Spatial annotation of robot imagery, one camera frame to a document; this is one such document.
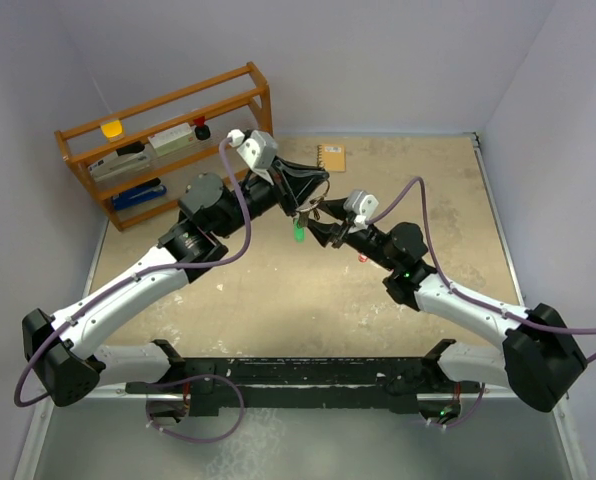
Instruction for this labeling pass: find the blue stapler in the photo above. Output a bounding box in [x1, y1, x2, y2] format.
[111, 178, 167, 211]

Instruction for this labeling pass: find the green plastic key tag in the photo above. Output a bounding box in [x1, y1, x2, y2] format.
[293, 222, 305, 243]

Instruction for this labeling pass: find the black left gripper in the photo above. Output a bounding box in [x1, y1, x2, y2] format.
[214, 156, 327, 240]

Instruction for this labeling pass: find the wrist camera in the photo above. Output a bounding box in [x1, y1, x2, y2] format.
[227, 129, 278, 184]
[343, 189, 379, 229]

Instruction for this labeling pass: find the white black stapler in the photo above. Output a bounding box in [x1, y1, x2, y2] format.
[88, 143, 154, 182]

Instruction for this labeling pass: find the brown spiral notebook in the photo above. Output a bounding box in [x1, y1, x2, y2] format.
[317, 144, 346, 173]

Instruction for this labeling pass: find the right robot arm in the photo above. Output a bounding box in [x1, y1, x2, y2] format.
[307, 200, 588, 412]

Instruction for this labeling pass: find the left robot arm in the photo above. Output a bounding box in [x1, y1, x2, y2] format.
[22, 157, 329, 407]

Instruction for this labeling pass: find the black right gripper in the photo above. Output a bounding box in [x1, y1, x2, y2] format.
[299, 196, 398, 271]

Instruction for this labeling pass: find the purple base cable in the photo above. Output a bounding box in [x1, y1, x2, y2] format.
[425, 379, 485, 432]
[145, 369, 247, 443]

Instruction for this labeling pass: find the black red stamp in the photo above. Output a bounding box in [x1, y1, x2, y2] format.
[193, 116, 211, 141]

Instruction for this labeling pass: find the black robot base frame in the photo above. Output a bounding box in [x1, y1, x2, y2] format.
[126, 340, 481, 417]

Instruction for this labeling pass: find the white box on shelf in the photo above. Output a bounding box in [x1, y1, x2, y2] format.
[148, 123, 194, 156]

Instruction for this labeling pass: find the yellow sticky note pad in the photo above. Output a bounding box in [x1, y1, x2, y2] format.
[99, 118, 125, 142]

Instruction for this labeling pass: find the orange wooden shelf rack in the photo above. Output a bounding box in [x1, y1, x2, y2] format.
[54, 62, 273, 231]

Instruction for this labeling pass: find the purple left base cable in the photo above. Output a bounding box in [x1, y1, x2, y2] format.
[145, 369, 247, 443]

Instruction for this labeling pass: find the large silver keyring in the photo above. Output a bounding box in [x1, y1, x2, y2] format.
[295, 180, 331, 228]

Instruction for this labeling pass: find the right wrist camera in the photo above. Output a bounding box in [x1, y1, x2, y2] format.
[343, 189, 379, 229]

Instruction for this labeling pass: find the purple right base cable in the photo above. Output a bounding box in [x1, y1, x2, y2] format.
[425, 379, 485, 432]

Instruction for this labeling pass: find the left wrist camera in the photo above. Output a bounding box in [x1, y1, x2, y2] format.
[227, 129, 278, 184]

